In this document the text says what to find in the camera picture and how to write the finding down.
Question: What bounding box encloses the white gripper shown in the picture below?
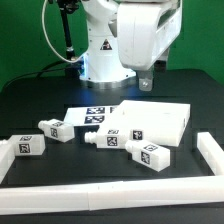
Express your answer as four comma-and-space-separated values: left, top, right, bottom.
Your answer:
117, 0, 182, 91

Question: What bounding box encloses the white square tabletop part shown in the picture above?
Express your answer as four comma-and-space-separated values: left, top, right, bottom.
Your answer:
100, 100, 191, 147

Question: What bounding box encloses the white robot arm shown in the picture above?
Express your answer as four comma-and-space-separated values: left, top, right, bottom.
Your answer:
80, 0, 182, 91

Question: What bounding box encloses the white tag sheet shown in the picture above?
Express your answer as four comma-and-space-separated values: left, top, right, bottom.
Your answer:
64, 105, 116, 127

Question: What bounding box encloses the white right fence bar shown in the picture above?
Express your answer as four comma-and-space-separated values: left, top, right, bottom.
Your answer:
197, 132, 224, 176

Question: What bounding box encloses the white fence bar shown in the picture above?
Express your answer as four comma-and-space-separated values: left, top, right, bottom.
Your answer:
0, 176, 224, 215
197, 132, 224, 176
0, 144, 15, 183

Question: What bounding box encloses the white front fence bar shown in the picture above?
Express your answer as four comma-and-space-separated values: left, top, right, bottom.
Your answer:
0, 176, 224, 215

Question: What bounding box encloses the white left fence bar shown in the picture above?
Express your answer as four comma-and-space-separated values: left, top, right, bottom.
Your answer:
0, 144, 15, 183

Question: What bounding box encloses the black cable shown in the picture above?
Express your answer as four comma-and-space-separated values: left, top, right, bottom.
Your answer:
0, 60, 75, 94

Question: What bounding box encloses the white cable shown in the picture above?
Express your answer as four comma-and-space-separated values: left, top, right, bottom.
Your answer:
41, 0, 85, 64

